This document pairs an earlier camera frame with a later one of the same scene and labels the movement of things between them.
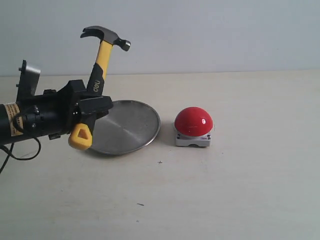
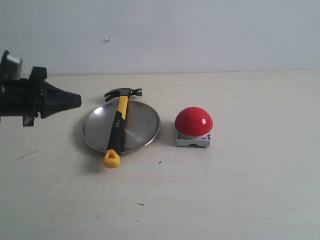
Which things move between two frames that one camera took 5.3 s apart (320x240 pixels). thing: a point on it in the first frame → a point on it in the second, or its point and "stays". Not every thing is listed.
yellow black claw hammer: x=81 y=136 → x=112 y=158
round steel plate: x=129 y=125 stays
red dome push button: x=193 y=126 stays
